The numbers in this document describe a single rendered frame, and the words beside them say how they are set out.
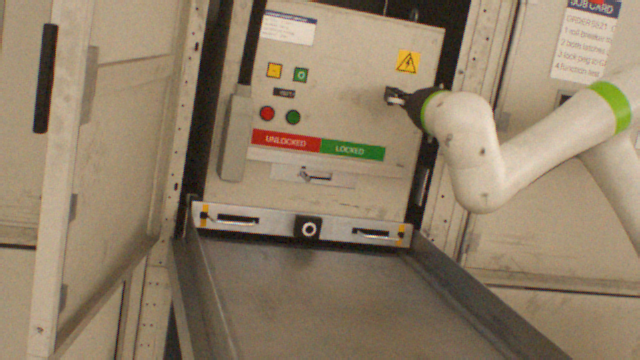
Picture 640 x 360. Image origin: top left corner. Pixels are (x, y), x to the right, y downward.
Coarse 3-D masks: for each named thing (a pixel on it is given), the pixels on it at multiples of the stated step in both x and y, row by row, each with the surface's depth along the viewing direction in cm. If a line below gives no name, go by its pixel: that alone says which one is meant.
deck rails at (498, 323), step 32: (192, 224) 144; (192, 256) 139; (416, 256) 169; (448, 256) 154; (448, 288) 152; (480, 288) 140; (224, 320) 101; (480, 320) 138; (512, 320) 128; (224, 352) 97; (512, 352) 126; (544, 352) 118
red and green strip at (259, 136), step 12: (252, 132) 156; (264, 132) 157; (276, 132) 158; (264, 144) 158; (276, 144) 158; (288, 144) 159; (300, 144) 160; (312, 144) 161; (324, 144) 161; (336, 144) 162; (348, 144) 163; (360, 144) 164; (348, 156) 164; (360, 156) 164; (372, 156) 165
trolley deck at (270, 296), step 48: (192, 288) 128; (240, 288) 132; (288, 288) 137; (336, 288) 142; (384, 288) 147; (432, 288) 153; (192, 336) 110; (240, 336) 113; (288, 336) 116; (336, 336) 120; (384, 336) 123; (432, 336) 127; (480, 336) 131
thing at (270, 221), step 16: (192, 208) 156; (224, 208) 158; (240, 208) 159; (256, 208) 160; (224, 224) 159; (256, 224) 161; (272, 224) 162; (288, 224) 163; (336, 224) 166; (352, 224) 167; (368, 224) 168; (384, 224) 169; (336, 240) 167; (352, 240) 168; (368, 240) 169; (384, 240) 170
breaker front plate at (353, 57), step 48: (240, 0) 148; (240, 48) 151; (288, 48) 153; (336, 48) 156; (384, 48) 159; (432, 48) 162; (336, 96) 159; (384, 144) 165; (240, 192) 159; (288, 192) 162; (336, 192) 165; (384, 192) 168
